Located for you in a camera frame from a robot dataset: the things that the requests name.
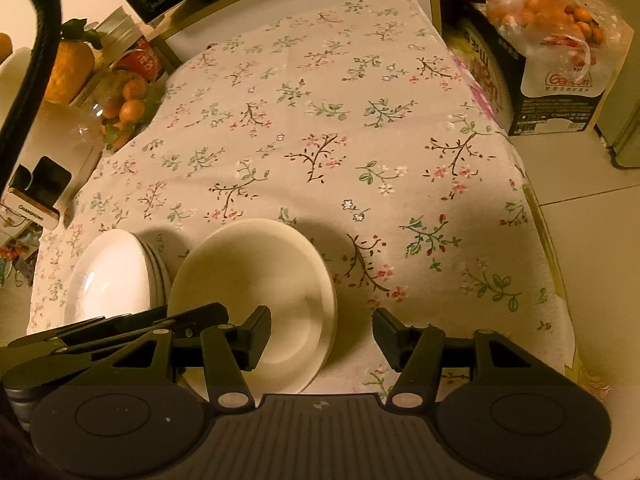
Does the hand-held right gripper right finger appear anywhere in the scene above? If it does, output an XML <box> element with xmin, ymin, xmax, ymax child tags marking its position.
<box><xmin>372</xmin><ymin>307</ymin><xmax>556</xmax><ymax>412</ymax></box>

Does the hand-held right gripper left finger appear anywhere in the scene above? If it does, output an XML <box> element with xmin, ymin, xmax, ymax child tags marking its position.
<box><xmin>86</xmin><ymin>305</ymin><xmax>274</xmax><ymax>414</ymax></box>

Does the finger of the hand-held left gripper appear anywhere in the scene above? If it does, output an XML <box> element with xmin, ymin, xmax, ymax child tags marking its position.
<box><xmin>65</xmin><ymin>302</ymin><xmax>231</xmax><ymax>362</ymax></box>
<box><xmin>50</xmin><ymin>305</ymin><xmax>172</xmax><ymax>344</ymax></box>

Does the white plate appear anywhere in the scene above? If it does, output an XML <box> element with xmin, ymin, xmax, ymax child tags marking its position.
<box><xmin>134</xmin><ymin>234</ymin><xmax>164</xmax><ymax>313</ymax></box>
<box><xmin>64</xmin><ymin>230</ymin><xmax>157</xmax><ymax>334</ymax></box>

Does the white bowl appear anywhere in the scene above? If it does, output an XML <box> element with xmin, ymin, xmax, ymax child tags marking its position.
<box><xmin>287</xmin><ymin>227</ymin><xmax>339</xmax><ymax>395</ymax></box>

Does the cream bowl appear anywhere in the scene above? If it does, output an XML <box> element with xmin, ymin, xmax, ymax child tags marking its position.
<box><xmin>282</xmin><ymin>224</ymin><xmax>336</xmax><ymax>394</ymax></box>
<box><xmin>167</xmin><ymin>218</ymin><xmax>332</xmax><ymax>387</ymax></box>

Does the white air fryer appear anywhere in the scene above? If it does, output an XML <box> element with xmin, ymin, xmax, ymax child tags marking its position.
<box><xmin>0</xmin><ymin>47</ymin><xmax>104</xmax><ymax>231</ymax></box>

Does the floral tablecloth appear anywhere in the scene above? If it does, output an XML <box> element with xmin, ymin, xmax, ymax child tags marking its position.
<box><xmin>27</xmin><ymin>0</ymin><xmax>577</xmax><ymax>411</ymax></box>

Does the glass jar of small oranges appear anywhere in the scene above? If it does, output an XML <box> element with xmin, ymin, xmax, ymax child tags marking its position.
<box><xmin>75</xmin><ymin>67</ymin><xmax>154</xmax><ymax>154</ymax></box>

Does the leafy large orange citrus fruit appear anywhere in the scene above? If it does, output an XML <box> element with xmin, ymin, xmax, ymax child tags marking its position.
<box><xmin>45</xmin><ymin>19</ymin><xmax>104</xmax><ymax>106</ymax></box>

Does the black carton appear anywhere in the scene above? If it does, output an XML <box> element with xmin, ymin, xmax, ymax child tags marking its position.
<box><xmin>460</xmin><ymin>2</ymin><xmax>624</xmax><ymax>137</ymax></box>

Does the stack of white cups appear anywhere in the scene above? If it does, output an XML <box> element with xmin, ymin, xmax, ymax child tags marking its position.
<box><xmin>95</xmin><ymin>6</ymin><xmax>144</xmax><ymax>46</ymax></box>

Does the plastic bag of oranges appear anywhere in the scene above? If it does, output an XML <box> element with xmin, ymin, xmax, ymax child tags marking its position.
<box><xmin>486</xmin><ymin>0</ymin><xmax>636</xmax><ymax>96</ymax></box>

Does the black cable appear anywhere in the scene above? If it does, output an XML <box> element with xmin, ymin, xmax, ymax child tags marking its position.
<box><xmin>0</xmin><ymin>0</ymin><xmax>64</xmax><ymax>187</ymax></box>

